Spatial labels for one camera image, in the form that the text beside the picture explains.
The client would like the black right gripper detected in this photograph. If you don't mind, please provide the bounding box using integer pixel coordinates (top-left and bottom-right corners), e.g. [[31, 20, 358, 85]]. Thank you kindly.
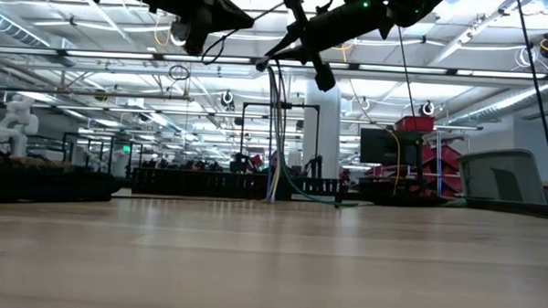
[[256, 0, 395, 94]]

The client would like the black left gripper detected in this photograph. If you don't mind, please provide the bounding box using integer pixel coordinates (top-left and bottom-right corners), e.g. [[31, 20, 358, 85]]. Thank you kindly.
[[153, 0, 257, 58]]

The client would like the black slotted cable duct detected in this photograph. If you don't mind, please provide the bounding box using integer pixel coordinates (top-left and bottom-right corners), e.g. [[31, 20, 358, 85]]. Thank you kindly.
[[130, 166, 347, 204]]

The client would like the white building column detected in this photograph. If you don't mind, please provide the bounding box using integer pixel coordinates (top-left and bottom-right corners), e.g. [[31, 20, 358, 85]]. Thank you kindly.
[[301, 77, 343, 180]]

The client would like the overhead light bar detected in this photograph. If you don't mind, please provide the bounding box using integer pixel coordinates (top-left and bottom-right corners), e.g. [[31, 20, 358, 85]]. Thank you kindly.
[[0, 46, 548, 79]]

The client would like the black monitor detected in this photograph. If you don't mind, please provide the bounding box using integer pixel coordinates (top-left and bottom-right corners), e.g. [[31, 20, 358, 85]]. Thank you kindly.
[[359, 128, 420, 167]]

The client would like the red plastic bin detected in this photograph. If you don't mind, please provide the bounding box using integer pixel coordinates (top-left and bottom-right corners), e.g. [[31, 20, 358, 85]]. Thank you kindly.
[[395, 114, 437, 134]]

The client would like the red bin rack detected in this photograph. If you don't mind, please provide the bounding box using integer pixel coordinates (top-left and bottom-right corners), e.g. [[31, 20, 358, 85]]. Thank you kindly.
[[418, 143, 463, 198]]

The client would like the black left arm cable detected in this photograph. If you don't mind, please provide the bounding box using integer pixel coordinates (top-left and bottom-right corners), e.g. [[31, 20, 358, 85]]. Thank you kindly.
[[199, 26, 243, 67]]

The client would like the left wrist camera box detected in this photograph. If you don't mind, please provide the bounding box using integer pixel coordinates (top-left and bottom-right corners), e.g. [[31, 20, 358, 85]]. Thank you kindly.
[[169, 18, 192, 47]]

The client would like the black station frame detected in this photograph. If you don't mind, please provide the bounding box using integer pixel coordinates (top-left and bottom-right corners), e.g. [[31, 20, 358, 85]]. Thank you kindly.
[[238, 101, 321, 177]]

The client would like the black hanging cable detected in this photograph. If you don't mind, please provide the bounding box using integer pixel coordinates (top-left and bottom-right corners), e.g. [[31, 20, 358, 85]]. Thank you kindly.
[[393, 25, 421, 132], [509, 0, 548, 188]]

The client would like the yellow hanging cable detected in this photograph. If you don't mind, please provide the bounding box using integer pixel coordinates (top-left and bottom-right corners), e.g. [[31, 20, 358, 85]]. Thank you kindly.
[[382, 128, 404, 196]]

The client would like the silver spiral ceiling duct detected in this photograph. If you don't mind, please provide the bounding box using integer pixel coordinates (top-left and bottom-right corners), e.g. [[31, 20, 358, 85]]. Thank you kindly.
[[448, 77, 548, 131]]

